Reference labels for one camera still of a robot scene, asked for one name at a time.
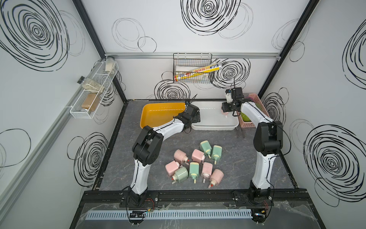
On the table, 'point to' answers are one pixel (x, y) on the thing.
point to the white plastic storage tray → (212, 118)
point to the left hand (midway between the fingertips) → (191, 114)
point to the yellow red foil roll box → (178, 77)
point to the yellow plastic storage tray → (154, 114)
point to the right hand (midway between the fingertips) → (227, 106)
